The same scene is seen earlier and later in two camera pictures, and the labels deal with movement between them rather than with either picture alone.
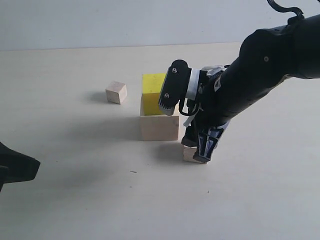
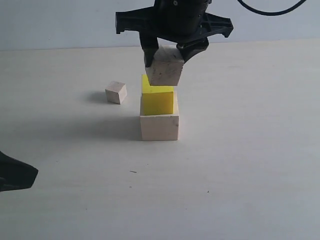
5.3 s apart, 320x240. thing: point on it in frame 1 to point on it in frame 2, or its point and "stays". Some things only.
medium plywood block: [188, 153] to [166, 67]
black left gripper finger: [15, 167] to [15, 174]
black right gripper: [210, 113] to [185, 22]
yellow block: [151, 85] stays
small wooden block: [116, 92] stays
